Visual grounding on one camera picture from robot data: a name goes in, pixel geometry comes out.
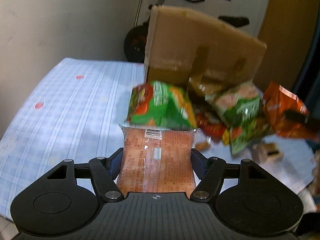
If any brown cardboard box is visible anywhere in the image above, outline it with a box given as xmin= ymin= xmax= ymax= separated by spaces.
xmin=144 ymin=5 xmax=267 ymax=88

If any orange sausage pack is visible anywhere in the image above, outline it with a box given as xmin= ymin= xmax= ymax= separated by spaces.
xmin=117 ymin=126 xmax=196 ymax=196

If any light green veggie ring bag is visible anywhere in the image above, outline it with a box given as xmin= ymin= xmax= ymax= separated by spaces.
xmin=204 ymin=81 xmax=273 ymax=155

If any green red corn snack bag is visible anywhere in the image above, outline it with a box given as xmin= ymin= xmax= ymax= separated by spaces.
xmin=126 ymin=81 xmax=197 ymax=130

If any small red snack packet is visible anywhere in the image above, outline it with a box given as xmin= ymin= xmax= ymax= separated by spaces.
xmin=195 ymin=113 xmax=227 ymax=142

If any orange red chip bag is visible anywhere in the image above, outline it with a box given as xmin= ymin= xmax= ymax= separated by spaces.
xmin=263 ymin=82 xmax=319 ymax=141

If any clear cracker pack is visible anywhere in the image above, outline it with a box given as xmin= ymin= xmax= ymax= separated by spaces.
xmin=252 ymin=143 xmax=284 ymax=164

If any metal pole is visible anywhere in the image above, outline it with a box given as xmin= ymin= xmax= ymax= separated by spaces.
xmin=133 ymin=0 xmax=143 ymax=28

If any orange wooden wardrobe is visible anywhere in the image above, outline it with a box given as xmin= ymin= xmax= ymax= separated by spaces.
xmin=254 ymin=0 xmax=319 ymax=90

